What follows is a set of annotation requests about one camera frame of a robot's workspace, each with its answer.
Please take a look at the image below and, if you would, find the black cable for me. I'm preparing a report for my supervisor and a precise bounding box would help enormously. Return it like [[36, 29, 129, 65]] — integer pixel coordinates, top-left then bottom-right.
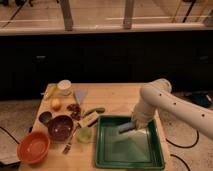
[[0, 125, 21, 145], [165, 129, 200, 171]]

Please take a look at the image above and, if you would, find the blue grey triangular cloth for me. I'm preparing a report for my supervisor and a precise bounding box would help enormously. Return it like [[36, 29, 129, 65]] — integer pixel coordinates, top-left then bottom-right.
[[74, 89, 87, 105]]

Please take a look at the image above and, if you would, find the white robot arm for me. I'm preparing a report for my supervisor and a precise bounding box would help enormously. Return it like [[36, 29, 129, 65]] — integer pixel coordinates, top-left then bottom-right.
[[132, 79, 213, 140]]

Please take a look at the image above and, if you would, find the metal fork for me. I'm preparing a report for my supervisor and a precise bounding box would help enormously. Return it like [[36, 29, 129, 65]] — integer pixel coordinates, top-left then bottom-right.
[[62, 124, 80, 154]]

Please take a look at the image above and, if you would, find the white rectangular block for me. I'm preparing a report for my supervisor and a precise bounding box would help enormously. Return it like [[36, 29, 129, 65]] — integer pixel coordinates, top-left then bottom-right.
[[78, 112, 99, 127]]

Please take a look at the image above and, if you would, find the black cable left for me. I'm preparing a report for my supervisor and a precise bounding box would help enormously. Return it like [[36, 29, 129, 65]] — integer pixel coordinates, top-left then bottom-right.
[[0, 125, 21, 145]]

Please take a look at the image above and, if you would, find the green cucumber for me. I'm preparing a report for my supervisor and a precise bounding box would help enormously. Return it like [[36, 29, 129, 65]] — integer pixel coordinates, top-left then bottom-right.
[[83, 107, 105, 117]]

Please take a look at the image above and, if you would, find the green plastic tray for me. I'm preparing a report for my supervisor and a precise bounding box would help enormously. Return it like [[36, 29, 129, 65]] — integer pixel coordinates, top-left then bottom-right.
[[95, 115, 165, 171]]

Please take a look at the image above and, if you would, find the blue sponge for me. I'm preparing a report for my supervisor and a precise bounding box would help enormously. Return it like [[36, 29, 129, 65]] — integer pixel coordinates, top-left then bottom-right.
[[118, 122, 136, 134]]

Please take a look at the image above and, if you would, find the small dark bowl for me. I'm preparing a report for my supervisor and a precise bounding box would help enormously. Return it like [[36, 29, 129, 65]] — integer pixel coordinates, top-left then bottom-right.
[[39, 111, 52, 124]]

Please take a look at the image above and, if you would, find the black cable right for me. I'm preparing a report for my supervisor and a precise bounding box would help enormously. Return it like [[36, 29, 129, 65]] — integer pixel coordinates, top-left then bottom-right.
[[165, 129, 200, 171]]

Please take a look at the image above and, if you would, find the white cup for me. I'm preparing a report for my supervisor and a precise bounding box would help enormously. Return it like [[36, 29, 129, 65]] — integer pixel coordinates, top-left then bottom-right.
[[57, 80, 71, 95]]

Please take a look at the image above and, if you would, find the orange bowl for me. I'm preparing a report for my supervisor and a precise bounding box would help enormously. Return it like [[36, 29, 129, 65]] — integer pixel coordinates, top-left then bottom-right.
[[17, 131, 50, 164]]

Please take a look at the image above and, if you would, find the yellow lemon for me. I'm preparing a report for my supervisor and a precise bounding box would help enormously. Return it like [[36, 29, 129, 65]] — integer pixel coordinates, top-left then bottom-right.
[[51, 99, 62, 111]]

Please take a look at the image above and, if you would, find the purple bowl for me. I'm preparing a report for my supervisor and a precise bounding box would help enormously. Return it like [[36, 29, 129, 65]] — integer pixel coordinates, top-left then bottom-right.
[[48, 115, 73, 141]]

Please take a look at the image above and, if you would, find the yellow banana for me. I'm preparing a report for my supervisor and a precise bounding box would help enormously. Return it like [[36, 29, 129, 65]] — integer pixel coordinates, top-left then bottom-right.
[[43, 84, 57, 100]]

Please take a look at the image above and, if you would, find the red grapes bunch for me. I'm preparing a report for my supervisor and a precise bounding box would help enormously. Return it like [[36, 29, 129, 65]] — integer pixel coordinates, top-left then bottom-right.
[[67, 104, 81, 120]]

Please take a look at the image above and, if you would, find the light green cup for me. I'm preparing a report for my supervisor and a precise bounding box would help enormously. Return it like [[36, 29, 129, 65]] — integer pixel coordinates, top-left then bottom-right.
[[77, 127, 92, 143]]

